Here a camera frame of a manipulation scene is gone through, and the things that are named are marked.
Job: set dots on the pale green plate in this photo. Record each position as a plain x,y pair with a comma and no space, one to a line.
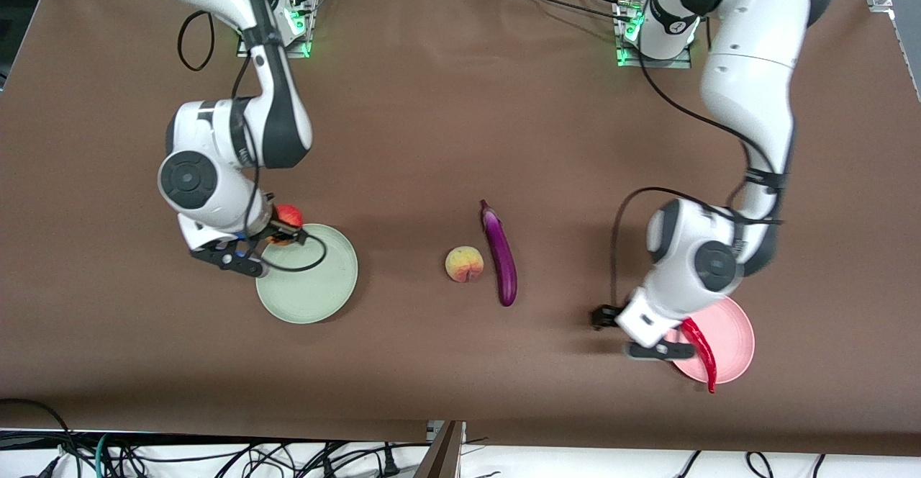
316,291

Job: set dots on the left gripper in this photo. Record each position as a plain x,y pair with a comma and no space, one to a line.
603,316

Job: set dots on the brown table cloth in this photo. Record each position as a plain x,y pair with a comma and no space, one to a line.
432,118

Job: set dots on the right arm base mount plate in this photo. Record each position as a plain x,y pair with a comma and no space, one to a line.
306,52

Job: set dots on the yellow pink peach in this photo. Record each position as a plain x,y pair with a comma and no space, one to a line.
464,264

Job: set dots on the aluminium profile post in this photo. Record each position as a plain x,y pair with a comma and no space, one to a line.
442,456

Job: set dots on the red pomegranate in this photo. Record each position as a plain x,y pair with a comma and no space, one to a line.
290,215

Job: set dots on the pink plate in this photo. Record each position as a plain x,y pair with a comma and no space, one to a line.
730,348

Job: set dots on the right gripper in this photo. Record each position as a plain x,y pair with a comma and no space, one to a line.
275,231

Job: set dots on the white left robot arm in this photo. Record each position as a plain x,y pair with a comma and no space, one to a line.
748,68

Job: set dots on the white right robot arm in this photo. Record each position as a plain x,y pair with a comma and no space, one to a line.
216,176

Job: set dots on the red chili pepper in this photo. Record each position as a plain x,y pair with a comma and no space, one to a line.
701,345

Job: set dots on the aluminium table edge rail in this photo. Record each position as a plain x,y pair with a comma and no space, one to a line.
910,53

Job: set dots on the purple eggplant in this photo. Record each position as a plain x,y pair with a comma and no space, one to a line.
501,255

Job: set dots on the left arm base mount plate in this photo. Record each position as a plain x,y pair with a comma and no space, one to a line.
655,63

